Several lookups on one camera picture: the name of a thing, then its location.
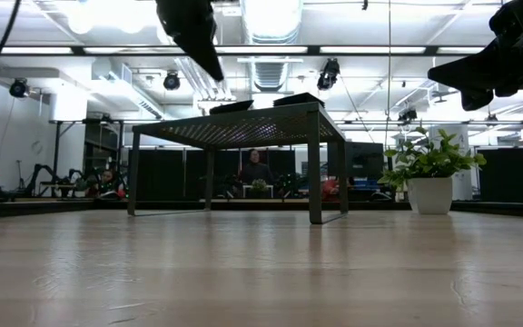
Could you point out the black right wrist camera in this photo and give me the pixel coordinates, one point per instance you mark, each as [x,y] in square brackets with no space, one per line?
[511,18]

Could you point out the white cylindrical column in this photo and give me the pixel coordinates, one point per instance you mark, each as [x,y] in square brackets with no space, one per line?
[459,136]

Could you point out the person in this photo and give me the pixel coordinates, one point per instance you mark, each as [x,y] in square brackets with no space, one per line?
[256,175]
[332,188]
[107,184]

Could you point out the small background flower pot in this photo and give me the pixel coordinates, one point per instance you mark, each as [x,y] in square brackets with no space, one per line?
[259,185]

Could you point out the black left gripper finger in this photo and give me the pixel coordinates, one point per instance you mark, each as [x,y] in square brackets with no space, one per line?
[207,52]

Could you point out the white wall clock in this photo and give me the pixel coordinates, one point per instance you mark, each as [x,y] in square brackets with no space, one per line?
[37,147]

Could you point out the green plant in white pot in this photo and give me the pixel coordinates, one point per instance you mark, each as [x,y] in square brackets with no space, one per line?
[429,195]

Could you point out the black background monitor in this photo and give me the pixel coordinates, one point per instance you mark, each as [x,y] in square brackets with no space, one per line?
[363,159]

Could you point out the black overhead frame beam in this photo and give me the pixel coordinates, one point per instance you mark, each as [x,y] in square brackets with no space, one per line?
[311,50]

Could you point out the round ceiling air duct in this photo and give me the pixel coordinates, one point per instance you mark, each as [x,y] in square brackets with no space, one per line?
[273,22]

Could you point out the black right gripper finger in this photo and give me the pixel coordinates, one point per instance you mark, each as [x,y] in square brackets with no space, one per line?
[477,99]
[479,68]

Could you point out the black ceiling spot lamp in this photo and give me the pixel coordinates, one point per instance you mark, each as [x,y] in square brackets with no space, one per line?
[171,81]
[407,114]
[18,87]
[328,73]

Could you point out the black vertical post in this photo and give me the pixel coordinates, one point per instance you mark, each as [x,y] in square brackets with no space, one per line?
[56,154]

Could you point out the grey perforated metal rack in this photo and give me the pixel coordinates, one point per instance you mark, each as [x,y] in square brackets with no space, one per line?
[243,129]

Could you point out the black partition wall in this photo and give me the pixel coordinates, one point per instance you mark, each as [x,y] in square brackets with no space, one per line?
[170,175]
[506,168]

